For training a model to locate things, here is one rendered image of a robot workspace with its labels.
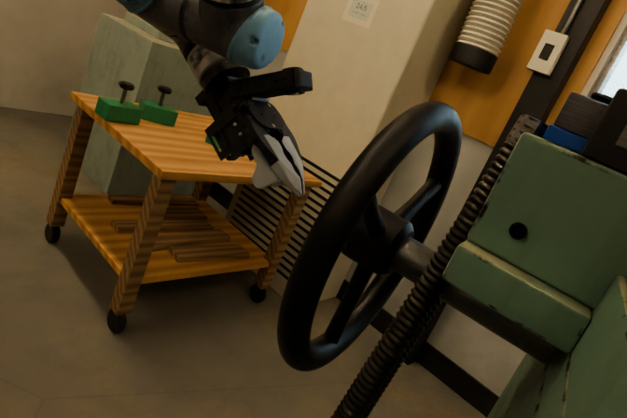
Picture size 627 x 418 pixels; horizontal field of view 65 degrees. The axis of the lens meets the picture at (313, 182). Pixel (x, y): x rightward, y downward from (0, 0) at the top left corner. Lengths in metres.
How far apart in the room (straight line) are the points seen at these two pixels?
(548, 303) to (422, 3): 1.47
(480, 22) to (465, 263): 1.45
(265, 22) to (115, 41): 1.85
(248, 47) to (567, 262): 0.39
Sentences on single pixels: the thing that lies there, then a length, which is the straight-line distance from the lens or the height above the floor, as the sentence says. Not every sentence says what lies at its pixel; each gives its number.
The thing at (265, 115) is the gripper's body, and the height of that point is 0.84.
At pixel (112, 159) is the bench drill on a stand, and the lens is 2.33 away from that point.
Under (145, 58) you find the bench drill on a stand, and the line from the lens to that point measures 2.20.
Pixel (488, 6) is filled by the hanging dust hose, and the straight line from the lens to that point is 1.79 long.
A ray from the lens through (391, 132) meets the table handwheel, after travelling 0.38.
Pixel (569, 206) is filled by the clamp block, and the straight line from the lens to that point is 0.38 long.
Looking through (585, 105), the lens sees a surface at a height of 0.99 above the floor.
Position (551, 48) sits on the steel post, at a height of 1.22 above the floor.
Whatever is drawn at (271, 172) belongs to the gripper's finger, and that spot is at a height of 0.78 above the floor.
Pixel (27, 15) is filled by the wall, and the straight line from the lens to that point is 3.06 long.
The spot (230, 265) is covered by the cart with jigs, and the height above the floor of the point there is 0.18.
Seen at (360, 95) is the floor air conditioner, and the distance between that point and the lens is 1.79.
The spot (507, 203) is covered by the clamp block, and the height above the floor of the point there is 0.91.
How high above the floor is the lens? 0.96
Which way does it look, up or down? 15 degrees down
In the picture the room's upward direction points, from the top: 23 degrees clockwise
